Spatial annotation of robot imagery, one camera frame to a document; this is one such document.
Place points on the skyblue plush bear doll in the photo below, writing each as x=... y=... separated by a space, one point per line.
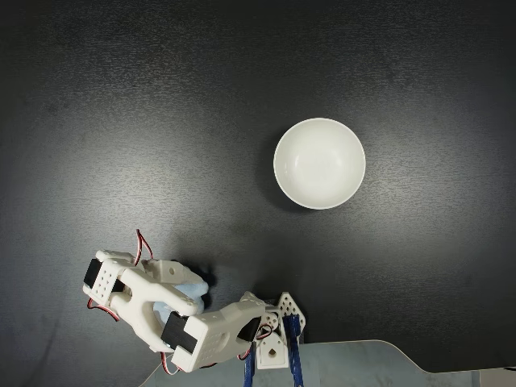
x=193 y=289

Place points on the white bowl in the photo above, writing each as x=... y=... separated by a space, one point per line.
x=319 y=163

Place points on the blue clamp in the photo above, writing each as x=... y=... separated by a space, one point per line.
x=294 y=346
x=249 y=371

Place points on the grey cloth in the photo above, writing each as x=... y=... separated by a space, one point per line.
x=363 y=363

